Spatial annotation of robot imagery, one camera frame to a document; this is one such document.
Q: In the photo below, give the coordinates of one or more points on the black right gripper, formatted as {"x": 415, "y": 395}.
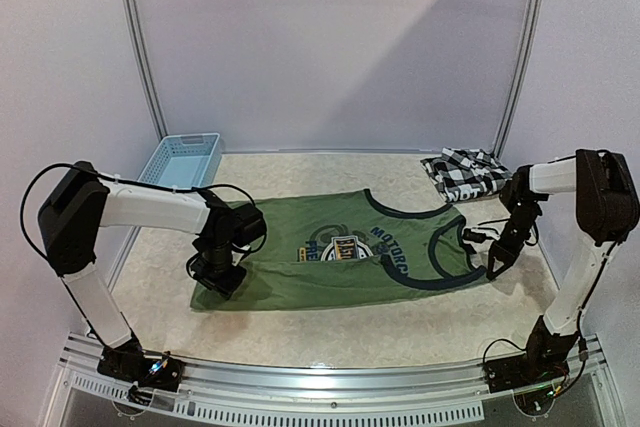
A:
{"x": 513, "y": 238}

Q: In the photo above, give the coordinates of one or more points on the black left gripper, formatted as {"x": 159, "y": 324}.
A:
{"x": 224, "y": 288}

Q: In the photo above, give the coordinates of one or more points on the black white checked shirt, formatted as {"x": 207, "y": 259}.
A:
{"x": 460, "y": 175}

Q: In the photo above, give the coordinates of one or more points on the green garment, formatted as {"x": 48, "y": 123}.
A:
{"x": 348, "y": 250}

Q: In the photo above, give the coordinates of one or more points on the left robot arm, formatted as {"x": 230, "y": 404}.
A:
{"x": 86, "y": 201}

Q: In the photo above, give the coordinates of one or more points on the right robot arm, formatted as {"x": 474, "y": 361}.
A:
{"x": 606, "y": 211}

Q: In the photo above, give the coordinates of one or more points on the light blue plastic basket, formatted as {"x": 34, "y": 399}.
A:
{"x": 184, "y": 161}

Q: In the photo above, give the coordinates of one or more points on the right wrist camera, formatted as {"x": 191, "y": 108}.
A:
{"x": 477, "y": 236}

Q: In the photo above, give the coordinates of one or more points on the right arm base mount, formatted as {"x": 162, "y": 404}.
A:
{"x": 514, "y": 372}

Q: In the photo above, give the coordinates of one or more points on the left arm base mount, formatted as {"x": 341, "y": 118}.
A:
{"x": 146, "y": 371}

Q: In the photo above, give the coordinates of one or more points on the front aluminium rail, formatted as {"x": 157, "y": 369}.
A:
{"x": 224, "y": 394}

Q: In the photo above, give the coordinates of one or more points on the right aluminium wall post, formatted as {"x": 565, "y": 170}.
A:
{"x": 525, "y": 46}

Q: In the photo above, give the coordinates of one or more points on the aluminium wall post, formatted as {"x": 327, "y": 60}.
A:
{"x": 142, "y": 62}
{"x": 525, "y": 46}

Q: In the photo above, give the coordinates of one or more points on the left aluminium wall post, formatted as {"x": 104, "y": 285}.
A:
{"x": 142, "y": 62}

